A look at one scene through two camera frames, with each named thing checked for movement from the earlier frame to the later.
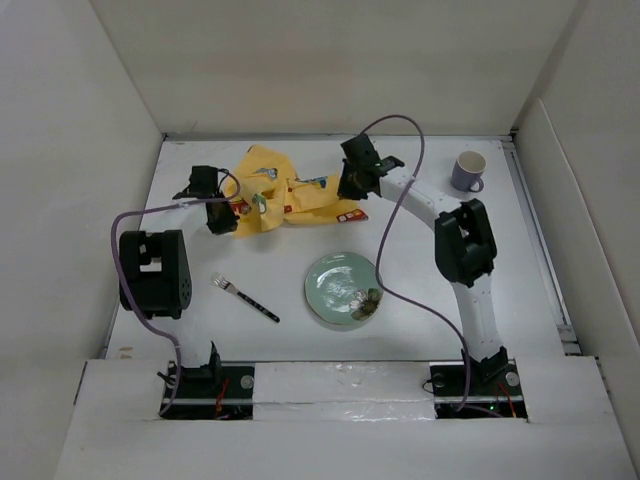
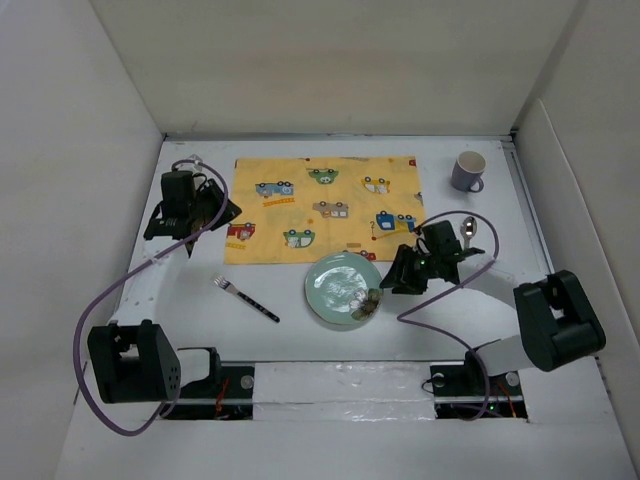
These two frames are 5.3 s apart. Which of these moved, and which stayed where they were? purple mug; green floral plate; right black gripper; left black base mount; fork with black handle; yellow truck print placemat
Moved: right black gripper; yellow truck print placemat
Stayed: green floral plate; left black base mount; purple mug; fork with black handle
